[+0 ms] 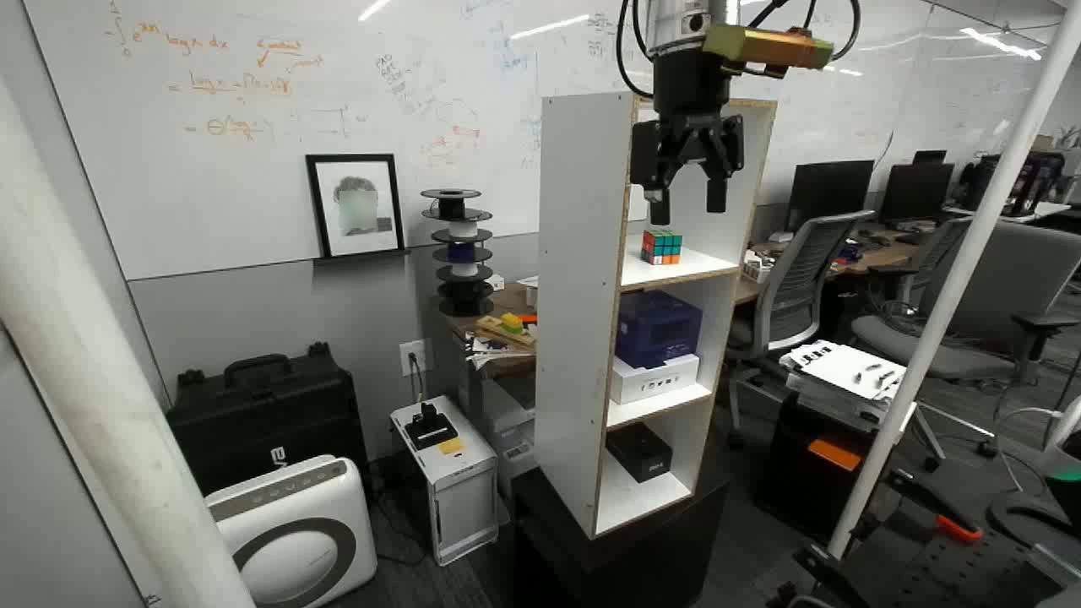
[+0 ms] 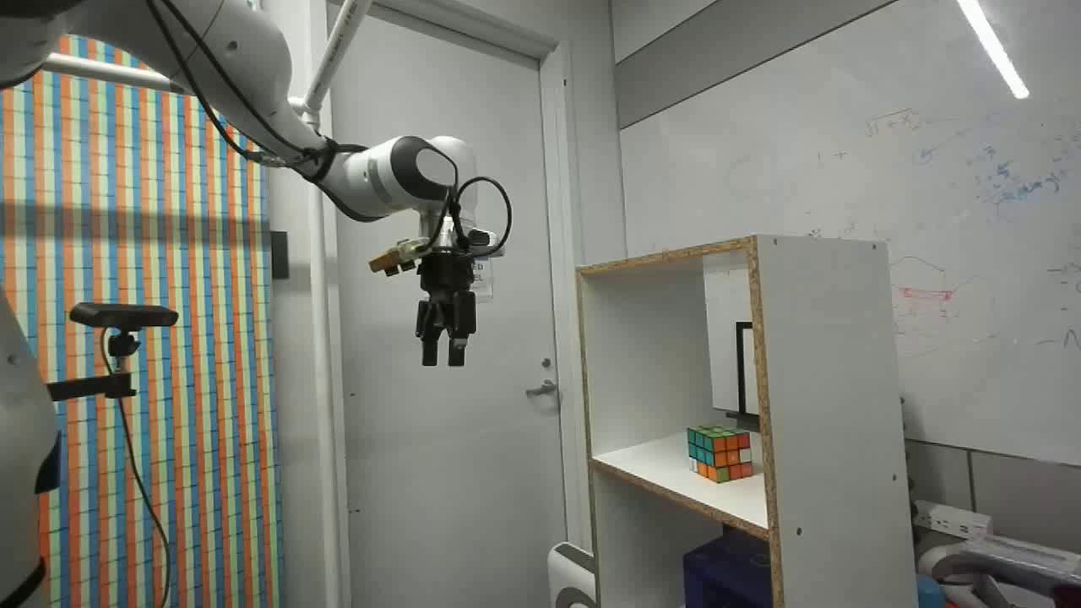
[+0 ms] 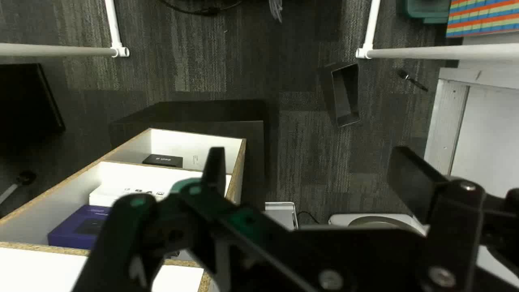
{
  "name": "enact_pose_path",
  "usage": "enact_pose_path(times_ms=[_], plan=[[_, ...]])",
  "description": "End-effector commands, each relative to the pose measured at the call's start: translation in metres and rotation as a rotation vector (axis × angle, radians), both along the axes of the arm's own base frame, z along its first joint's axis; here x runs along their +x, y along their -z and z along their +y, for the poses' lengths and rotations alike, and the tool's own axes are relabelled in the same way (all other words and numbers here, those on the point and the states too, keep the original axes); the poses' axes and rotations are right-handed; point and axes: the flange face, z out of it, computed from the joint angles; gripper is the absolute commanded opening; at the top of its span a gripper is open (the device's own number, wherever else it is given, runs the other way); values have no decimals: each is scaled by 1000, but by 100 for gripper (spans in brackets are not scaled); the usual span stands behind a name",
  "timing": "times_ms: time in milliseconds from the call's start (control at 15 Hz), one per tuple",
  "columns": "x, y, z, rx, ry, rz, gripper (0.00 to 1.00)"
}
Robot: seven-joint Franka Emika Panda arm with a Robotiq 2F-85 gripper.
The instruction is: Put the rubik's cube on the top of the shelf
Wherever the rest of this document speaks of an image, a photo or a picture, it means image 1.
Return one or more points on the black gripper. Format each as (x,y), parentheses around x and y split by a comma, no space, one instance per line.
(686,88)

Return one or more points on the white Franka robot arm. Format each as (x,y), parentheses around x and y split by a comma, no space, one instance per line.
(686,23)

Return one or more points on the tall white wooden shelf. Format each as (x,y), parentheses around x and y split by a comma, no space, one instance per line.
(577,304)

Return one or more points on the black computer monitor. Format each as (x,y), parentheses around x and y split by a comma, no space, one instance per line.
(831,191)
(914,191)

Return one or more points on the blue plastic box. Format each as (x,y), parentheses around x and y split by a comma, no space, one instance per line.
(655,324)

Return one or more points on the grey mesh office chair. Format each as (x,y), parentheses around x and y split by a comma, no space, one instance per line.
(804,275)

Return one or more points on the wooden office desk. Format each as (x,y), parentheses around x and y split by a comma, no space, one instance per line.
(872,257)

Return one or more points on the white flat box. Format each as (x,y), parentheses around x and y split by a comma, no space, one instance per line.
(653,378)

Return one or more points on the yellow item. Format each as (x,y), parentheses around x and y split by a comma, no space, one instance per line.
(509,327)

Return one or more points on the stack of filament spools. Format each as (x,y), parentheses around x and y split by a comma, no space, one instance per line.
(460,253)

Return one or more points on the white board with parts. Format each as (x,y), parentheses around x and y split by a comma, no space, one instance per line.
(844,368)

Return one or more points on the cluttered small brown table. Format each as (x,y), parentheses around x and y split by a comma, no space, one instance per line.
(494,349)

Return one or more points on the small black box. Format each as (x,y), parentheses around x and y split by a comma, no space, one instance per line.
(639,450)

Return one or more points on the thin white pole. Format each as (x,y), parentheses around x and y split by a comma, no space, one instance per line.
(956,270)

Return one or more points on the black crate with orange label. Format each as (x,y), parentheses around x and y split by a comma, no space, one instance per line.
(822,456)

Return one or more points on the black framed portrait picture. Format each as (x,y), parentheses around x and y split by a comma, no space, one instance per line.
(357,208)

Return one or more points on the large grey office chair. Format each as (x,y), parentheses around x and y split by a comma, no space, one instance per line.
(1013,299)

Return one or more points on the black device with stick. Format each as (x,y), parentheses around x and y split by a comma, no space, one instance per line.
(431,428)

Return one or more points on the white computer tower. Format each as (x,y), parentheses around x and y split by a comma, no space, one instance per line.
(458,495)

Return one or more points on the black hard carrying case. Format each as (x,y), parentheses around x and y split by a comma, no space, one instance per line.
(264,411)

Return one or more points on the white round air purifier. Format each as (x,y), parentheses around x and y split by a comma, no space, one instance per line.
(294,529)

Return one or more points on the thick white pole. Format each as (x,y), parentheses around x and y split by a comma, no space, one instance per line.
(101,407)

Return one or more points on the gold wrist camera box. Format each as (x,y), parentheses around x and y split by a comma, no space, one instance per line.
(778,47)

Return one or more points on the white wall power outlet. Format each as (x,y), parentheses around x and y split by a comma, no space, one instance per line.
(414,356)

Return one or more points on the black pedestal cabinet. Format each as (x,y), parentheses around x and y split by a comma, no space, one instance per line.
(630,562)

